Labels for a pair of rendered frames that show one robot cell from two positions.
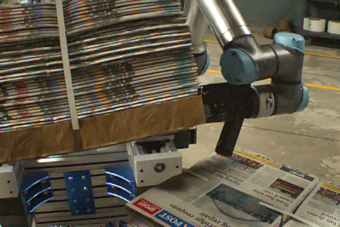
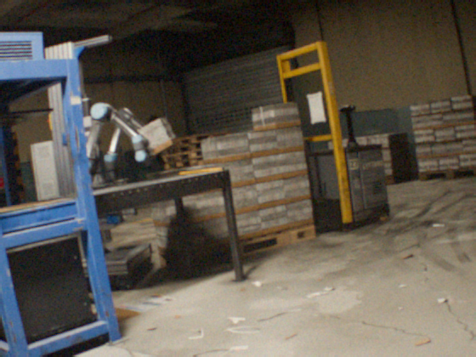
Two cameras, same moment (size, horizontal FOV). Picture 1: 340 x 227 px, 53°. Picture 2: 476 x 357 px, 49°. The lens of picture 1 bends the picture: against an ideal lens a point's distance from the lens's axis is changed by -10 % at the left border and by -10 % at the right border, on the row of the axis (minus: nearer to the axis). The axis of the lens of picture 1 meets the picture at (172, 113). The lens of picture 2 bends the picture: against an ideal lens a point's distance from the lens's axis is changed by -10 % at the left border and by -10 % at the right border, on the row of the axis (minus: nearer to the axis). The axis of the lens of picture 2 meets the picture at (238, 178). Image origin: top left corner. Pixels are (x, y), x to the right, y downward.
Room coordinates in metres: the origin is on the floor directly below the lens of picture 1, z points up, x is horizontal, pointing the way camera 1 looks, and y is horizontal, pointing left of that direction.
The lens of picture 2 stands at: (-1.36, 4.35, 0.94)
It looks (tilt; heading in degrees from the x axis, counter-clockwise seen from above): 3 degrees down; 288
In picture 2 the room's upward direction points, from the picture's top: 8 degrees counter-clockwise
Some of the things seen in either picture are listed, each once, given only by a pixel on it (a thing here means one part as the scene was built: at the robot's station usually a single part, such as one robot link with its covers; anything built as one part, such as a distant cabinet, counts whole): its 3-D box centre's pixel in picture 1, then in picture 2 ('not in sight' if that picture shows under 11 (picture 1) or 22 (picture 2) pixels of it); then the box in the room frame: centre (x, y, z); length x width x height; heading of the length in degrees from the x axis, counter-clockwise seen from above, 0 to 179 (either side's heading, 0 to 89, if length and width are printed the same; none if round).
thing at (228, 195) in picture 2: not in sight; (233, 234); (-0.04, 0.50, 0.34); 0.06 x 0.06 x 0.68; 68
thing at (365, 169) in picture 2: not in sight; (348, 184); (-0.65, -1.59, 0.40); 0.69 x 0.55 x 0.80; 138
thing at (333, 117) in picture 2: not in sight; (335, 131); (-0.64, -1.09, 0.97); 0.09 x 0.09 x 1.75; 48
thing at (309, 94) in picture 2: not in sight; (310, 104); (-0.41, -1.33, 1.28); 0.57 x 0.01 x 0.65; 138
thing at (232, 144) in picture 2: not in sight; (224, 149); (0.29, -0.56, 0.95); 0.38 x 0.29 x 0.23; 137
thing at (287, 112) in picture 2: not in sight; (283, 172); (-0.11, -0.99, 0.65); 0.39 x 0.30 x 1.29; 138
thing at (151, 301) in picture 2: not in sight; (149, 302); (0.44, 1.04, 0.00); 0.37 x 0.29 x 0.01; 68
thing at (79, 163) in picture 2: not in sight; (85, 203); (0.30, 1.83, 0.77); 0.09 x 0.09 x 1.55; 68
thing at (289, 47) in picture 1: (283, 58); not in sight; (0.80, -0.25, 1.10); 0.11 x 0.08 x 0.11; 122
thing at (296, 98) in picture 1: (285, 96); not in sight; (0.81, -0.27, 1.00); 0.11 x 0.08 x 0.09; 109
